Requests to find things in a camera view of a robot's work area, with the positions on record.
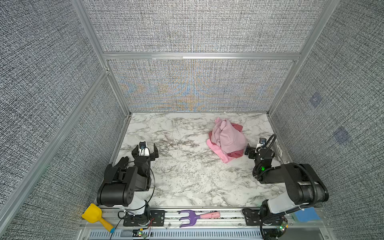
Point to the aluminium mounting rail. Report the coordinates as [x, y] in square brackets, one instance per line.
[230, 218]

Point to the blue sponge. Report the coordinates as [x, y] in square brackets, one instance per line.
[306, 215]

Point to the yellow toy shovel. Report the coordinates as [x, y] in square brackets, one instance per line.
[93, 214]

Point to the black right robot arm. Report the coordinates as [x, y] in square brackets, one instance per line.
[304, 189]

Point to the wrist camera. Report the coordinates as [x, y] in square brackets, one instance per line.
[143, 149]
[262, 143]

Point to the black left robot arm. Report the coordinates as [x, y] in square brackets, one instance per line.
[123, 180]

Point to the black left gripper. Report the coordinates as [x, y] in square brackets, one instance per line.
[135, 152]

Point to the light pink cloth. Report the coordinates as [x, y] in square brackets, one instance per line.
[226, 158]

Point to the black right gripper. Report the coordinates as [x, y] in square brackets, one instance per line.
[250, 151]

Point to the purple toy rake pink handle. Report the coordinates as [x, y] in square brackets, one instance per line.
[193, 217]

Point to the dark pink cloth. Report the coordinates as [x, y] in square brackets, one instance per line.
[227, 140]

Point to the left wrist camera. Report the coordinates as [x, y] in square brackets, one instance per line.
[143, 149]

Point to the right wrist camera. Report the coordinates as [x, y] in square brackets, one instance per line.
[262, 143]

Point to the pale mauve cloth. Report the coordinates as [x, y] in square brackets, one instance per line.
[227, 137]

